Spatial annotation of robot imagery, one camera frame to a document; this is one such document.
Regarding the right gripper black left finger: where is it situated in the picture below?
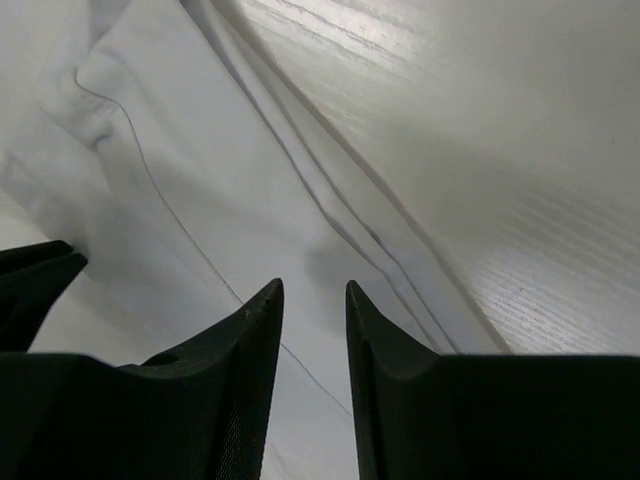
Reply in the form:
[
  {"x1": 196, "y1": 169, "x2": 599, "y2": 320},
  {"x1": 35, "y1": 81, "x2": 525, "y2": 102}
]
[{"x1": 1, "y1": 279, "x2": 284, "y2": 479}]

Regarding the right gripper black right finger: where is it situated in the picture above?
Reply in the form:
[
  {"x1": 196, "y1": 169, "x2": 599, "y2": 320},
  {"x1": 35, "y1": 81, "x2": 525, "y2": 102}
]
[{"x1": 346, "y1": 282, "x2": 639, "y2": 479}]

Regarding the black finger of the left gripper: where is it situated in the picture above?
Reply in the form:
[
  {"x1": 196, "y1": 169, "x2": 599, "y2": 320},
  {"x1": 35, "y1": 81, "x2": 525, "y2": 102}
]
[{"x1": 1, "y1": 240, "x2": 87, "y2": 352}]

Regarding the white skirt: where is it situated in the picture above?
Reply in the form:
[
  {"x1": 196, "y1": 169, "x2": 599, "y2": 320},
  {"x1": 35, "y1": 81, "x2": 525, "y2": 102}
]
[{"x1": 1, "y1": 1, "x2": 507, "y2": 479}]

